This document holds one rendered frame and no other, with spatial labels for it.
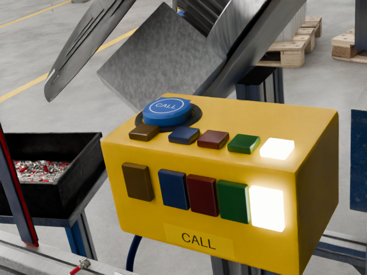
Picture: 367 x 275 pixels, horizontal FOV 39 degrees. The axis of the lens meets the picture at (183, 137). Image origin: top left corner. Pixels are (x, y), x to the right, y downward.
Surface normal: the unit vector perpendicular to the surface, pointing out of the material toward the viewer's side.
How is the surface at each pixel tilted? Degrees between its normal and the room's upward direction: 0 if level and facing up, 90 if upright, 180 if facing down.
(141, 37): 55
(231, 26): 92
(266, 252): 90
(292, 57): 90
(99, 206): 0
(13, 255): 0
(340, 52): 92
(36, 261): 0
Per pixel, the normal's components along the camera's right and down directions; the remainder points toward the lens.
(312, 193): 0.85, 0.12
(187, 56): 0.00, -0.14
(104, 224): -0.14, -0.89
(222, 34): -0.55, 0.52
